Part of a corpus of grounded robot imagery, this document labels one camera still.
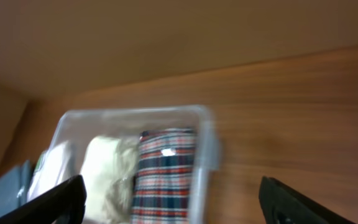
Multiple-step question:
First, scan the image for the clear plastic storage container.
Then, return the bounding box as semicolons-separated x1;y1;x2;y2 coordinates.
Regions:
48;105;219;223

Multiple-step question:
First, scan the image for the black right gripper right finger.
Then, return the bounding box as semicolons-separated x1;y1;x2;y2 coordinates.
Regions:
259;176;354;224

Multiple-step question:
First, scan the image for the blue folded cloth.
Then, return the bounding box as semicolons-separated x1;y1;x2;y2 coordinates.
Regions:
0;160;32;218

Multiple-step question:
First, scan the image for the white printed folded t-shirt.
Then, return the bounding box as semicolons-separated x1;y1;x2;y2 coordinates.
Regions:
27;141;74;202

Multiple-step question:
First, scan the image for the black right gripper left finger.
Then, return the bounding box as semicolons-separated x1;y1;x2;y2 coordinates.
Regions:
0;175;86;224

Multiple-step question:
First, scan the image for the cream cloth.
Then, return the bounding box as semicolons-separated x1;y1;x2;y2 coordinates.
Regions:
80;136;139;223

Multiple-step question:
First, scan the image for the plaid cloth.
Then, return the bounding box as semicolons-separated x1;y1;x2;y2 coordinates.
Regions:
131;128;197;224

